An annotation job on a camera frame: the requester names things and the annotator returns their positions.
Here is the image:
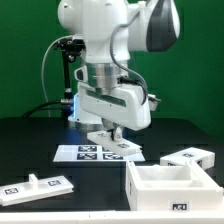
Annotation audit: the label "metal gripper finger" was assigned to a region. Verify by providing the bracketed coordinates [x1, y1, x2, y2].
[111, 125, 123, 142]

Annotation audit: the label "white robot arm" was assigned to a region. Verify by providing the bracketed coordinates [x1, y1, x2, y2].
[58, 0, 180, 141]

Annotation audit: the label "black camera on stand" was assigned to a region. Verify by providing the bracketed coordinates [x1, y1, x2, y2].
[53, 37, 84, 119]

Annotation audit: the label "white door panel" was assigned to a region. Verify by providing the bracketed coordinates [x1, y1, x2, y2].
[87, 131, 142, 157]
[0, 174, 74, 206]

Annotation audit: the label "white marker sheet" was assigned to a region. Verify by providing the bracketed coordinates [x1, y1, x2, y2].
[53, 145, 145, 162]

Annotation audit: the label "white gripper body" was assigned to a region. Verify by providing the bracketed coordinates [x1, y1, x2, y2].
[78, 82, 151, 131]

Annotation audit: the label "white cabinet top block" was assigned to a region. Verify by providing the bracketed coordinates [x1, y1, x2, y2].
[160, 147, 215, 170]

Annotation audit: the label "black base cables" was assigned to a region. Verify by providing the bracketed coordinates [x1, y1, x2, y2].
[21, 98, 75, 119]

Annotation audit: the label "white cabinet body box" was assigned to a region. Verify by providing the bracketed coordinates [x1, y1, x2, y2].
[125, 161, 224, 211]

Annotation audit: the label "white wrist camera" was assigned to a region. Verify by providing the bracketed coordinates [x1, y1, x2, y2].
[148, 94, 161, 111]

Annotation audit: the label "grey camera cable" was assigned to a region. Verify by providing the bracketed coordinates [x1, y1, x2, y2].
[40, 35, 73, 118]

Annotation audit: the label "white L-shaped fence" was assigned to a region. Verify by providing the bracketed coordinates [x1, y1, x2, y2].
[0, 210, 224, 224]

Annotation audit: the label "white door panel front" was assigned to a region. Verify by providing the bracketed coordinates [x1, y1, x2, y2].
[0, 174, 74, 206]

